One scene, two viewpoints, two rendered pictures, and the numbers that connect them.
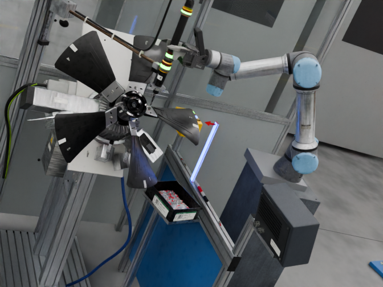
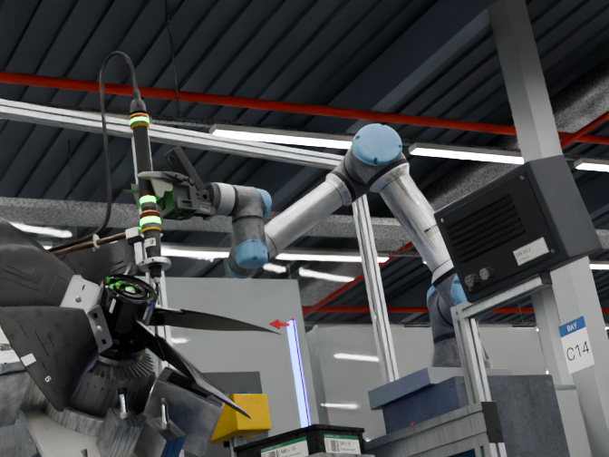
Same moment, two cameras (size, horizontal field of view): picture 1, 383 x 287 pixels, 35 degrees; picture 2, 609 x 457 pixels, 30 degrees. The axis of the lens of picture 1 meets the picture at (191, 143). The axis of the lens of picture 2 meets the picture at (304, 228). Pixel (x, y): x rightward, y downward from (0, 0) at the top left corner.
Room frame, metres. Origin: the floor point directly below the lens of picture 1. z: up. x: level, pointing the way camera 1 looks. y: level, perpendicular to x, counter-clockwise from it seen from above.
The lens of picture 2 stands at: (0.07, 0.26, 0.49)
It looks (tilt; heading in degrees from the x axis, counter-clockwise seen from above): 20 degrees up; 351
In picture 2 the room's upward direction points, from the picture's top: 9 degrees counter-clockwise
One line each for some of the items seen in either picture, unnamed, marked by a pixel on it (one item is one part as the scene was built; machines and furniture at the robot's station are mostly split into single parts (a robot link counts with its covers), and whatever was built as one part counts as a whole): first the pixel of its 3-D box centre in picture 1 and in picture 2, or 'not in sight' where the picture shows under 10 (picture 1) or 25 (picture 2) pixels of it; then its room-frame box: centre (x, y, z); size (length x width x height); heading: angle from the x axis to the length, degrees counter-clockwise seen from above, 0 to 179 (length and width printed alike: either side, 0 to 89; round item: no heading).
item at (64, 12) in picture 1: (62, 6); not in sight; (2.70, 0.80, 1.39); 0.10 x 0.07 x 0.08; 65
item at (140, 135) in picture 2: (176, 38); (144, 170); (2.44, 0.23, 1.53); 0.03 x 0.03 x 0.21
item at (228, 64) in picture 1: (226, 63); (246, 203); (2.57, 0.00, 1.48); 0.11 x 0.08 x 0.09; 120
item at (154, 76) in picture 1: (159, 77); (149, 247); (2.44, 0.24, 1.34); 0.09 x 0.07 x 0.10; 65
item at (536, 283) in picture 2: (264, 235); (499, 296); (2.07, -0.40, 1.04); 0.24 x 0.03 x 0.03; 30
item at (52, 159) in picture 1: (57, 150); not in sight; (2.61, 0.59, 0.73); 0.15 x 0.09 x 0.22; 30
